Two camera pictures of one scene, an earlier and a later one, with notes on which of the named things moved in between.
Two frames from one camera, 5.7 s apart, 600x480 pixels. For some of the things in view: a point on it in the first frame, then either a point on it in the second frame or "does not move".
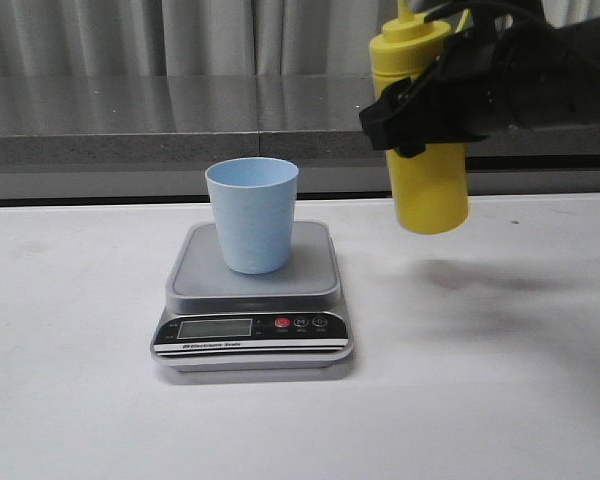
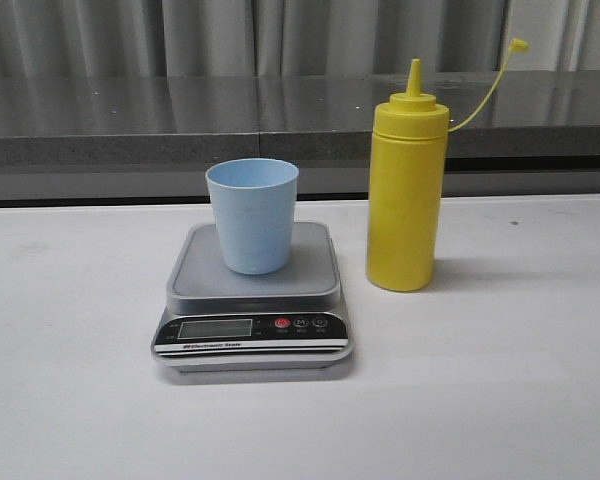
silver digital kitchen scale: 217,319 does not move
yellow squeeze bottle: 430,188 -> 406,184
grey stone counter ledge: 36,121 does not move
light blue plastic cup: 254,197 does not move
